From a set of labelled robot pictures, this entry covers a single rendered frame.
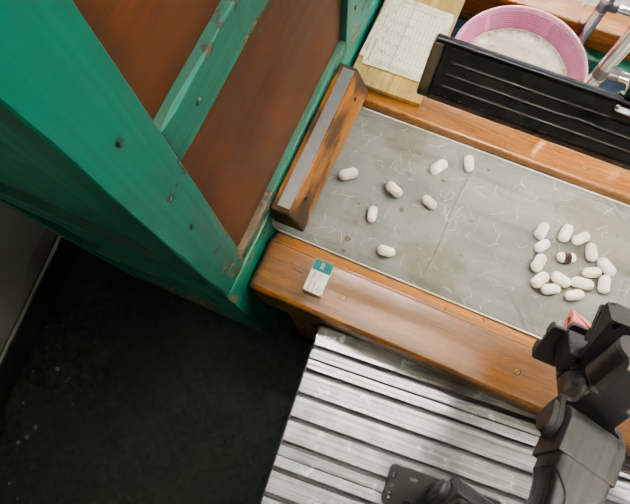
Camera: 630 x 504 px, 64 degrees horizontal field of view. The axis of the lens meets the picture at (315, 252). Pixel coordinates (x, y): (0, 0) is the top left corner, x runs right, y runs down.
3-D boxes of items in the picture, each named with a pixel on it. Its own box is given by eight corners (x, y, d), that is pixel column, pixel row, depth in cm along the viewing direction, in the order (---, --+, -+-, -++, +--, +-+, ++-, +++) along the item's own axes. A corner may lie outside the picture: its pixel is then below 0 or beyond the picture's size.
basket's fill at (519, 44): (539, 151, 103) (551, 137, 98) (435, 113, 106) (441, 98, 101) (571, 62, 108) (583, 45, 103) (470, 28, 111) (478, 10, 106)
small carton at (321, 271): (320, 298, 89) (320, 296, 87) (302, 290, 89) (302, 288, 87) (334, 268, 90) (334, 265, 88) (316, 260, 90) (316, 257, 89)
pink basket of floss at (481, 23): (588, 123, 105) (613, 98, 96) (469, 163, 104) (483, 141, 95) (533, 21, 112) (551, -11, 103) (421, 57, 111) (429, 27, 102)
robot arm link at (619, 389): (605, 318, 61) (603, 379, 52) (671, 361, 59) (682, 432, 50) (544, 372, 68) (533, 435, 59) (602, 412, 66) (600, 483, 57)
